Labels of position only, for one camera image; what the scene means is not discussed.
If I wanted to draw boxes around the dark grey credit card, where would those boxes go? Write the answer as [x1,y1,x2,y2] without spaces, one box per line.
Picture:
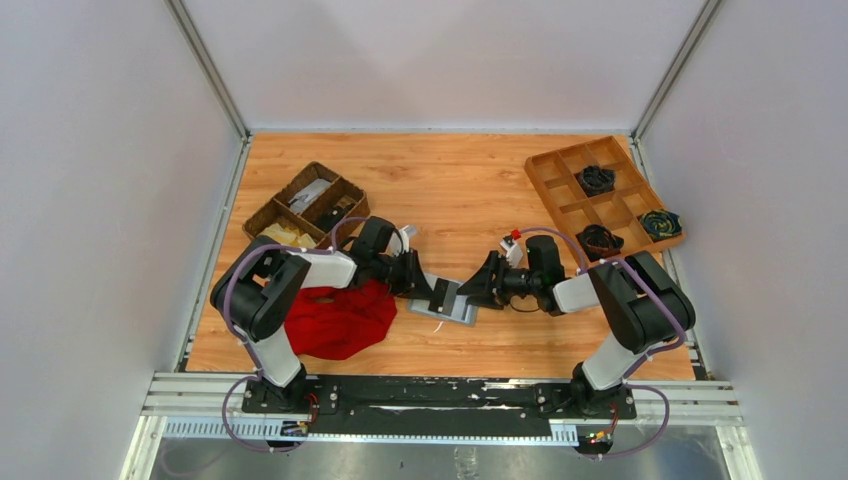
[428,278,456,315]

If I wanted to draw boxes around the grey card holder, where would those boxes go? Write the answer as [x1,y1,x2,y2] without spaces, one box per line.
[407,273,478,327]

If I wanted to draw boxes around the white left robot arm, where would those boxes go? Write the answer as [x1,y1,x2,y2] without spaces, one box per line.
[209,216,435,391]

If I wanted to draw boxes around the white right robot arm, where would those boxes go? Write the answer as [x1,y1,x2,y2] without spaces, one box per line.
[458,227,696,398]

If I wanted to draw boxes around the yellow cards in basket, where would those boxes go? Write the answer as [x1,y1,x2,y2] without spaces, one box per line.
[260,223,317,249]

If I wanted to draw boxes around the grey card in basket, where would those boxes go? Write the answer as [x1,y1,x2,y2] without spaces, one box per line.
[288,178,332,214]

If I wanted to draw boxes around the black item in basket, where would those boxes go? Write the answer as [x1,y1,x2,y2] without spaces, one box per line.
[315,196,356,232]

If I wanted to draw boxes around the dark rolled belt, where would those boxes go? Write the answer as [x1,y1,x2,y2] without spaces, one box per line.
[576,224,625,262]

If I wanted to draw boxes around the brown woven basket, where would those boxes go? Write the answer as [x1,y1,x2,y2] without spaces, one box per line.
[242,161,370,248]

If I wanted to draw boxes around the red cloth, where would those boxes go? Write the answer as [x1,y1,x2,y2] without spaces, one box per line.
[283,280,397,360]

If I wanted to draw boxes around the wooden compartment tray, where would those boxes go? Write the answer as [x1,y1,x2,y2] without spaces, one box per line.
[524,136,686,264]

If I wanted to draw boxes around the black rolled belt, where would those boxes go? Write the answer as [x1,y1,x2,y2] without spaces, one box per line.
[575,165,616,197]

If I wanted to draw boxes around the blue yellow rolled tie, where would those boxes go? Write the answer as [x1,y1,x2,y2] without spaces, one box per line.
[638,209,683,242]

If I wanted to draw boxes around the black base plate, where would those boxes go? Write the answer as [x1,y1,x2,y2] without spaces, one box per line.
[241,375,637,438]

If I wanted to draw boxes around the aluminium frame rail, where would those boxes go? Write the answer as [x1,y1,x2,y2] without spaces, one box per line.
[142,373,744,446]

